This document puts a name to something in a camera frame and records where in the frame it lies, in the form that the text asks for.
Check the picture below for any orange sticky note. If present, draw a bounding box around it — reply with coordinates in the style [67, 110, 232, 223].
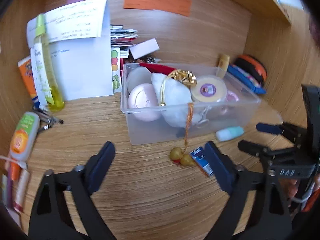
[123, 0, 191, 17]

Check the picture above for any orange capped marker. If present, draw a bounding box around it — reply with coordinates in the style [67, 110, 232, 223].
[10, 162, 21, 181]

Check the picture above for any clear plastic storage bin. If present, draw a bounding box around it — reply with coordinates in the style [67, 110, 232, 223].
[120, 63, 261, 145]

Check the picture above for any right hand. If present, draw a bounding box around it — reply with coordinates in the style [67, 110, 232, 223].
[285, 174, 320, 208]

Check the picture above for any teal white capsule case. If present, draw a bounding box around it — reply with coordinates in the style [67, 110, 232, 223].
[215, 126, 244, 142]

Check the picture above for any orange cream tube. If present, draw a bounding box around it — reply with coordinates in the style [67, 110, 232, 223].
[17, 56, 40, 108]

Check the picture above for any blue fabric pouch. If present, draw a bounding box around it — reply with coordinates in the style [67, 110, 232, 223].
[227, 64, 266, 94]

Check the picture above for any white tape roll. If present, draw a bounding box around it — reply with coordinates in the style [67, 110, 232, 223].
[190, 75, 228, 103]

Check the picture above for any white receipt paper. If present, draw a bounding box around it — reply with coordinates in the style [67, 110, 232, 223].
[26, 0, 107, 48]

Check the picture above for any white paper box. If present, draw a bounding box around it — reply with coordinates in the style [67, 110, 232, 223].
[30, 2, 115, 102]

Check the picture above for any yellow spray bottle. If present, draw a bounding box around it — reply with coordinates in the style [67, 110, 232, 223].
[33, 14, 65, 112]

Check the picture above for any fruit sticker sheet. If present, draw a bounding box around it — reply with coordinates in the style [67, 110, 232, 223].
[111, 47, 121, 93]

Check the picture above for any small white box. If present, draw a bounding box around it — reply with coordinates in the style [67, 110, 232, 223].
[130, 38, 159, 60]

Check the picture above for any gold ribbon bow charm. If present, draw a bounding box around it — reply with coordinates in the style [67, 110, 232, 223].
[160, 69, 197, 106]

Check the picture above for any blue card pack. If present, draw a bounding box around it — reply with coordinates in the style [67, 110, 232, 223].
[189, 146, 214, 177]

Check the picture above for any stack of cards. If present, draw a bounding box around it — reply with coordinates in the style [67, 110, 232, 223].
[110, 24, 139, 59]

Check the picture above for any trinket pile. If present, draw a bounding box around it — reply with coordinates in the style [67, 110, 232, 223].
[123, 54, 161, 63]

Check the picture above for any green orange lotion bottle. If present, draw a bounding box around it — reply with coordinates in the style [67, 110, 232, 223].
[9, 112, 40, 161]

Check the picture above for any black orange round case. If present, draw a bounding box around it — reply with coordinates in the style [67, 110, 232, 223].
[234, 54, 267, 87]

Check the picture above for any purple pen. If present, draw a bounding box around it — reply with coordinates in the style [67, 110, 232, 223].
[7, 177, 13, 209]

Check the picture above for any white satin drawstring pouch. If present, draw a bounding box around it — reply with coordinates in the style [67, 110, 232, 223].
[151, 73, 193, 128]

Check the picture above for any beige red lip balm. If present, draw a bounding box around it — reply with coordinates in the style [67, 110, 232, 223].
[13, 169, 30, 213]

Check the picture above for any red velvet pouch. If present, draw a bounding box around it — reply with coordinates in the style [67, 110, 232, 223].
[139, 62, 176, 75]

